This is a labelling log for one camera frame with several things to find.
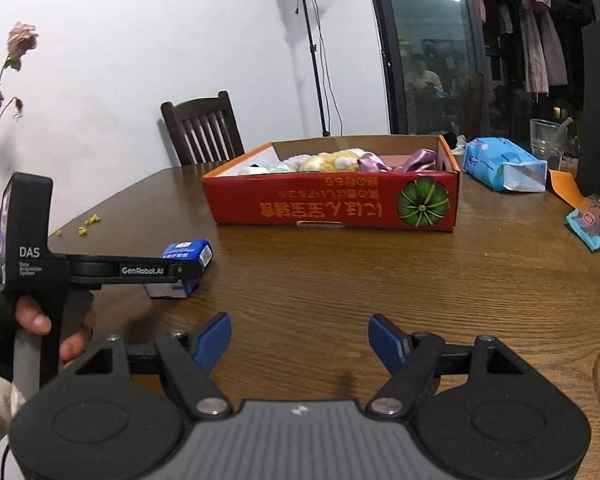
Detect hanging clothes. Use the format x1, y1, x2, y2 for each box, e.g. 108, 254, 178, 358
472, 0, 600, 97

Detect glass sliding door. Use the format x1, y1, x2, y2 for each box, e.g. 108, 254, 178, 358
364, 0, 600, 137

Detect clear glass cup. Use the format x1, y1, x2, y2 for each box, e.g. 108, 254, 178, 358
528, 118, 574, 171

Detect orange cardboard piece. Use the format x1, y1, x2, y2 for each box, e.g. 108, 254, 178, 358
547, 168, 594, 209

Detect purple satin bow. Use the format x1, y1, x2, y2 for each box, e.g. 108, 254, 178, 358
358, 148, 439, 174

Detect blue tissue pack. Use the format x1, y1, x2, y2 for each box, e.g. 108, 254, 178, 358
144, 238, 214, 299

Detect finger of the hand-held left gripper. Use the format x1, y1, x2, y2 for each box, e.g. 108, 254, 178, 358
170, 253, 205, 282

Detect blue wet wipes pack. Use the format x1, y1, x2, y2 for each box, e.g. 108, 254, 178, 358
462, 136, 549, 194

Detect red and orange cardboard box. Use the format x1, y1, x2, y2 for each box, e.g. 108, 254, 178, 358
202, 134, 461, 234

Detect dried pink flowers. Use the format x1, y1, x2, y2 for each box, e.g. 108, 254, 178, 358
0, 22, 40, 176

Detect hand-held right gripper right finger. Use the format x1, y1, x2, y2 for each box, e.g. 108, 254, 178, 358
368, 313, 527, 420

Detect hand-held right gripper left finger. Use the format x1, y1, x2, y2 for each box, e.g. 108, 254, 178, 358
75, 312, 233, 420

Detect yellow crumbs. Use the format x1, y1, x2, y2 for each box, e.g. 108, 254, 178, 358
55, 214, 104, 239

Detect teal snack packet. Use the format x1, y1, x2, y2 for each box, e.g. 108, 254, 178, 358
565, 194, 600, 253

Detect dark wooden chair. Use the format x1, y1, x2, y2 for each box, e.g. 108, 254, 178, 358
160, 90, 246, 166

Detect white and yellow plush toy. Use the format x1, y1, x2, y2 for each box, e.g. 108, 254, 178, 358
299, 149, 359, 172

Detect black studio light stand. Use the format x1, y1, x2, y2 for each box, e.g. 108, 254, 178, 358
283, 0, 340, 139

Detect person's left hand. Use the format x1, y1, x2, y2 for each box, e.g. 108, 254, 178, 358
0, 290, 97, 379

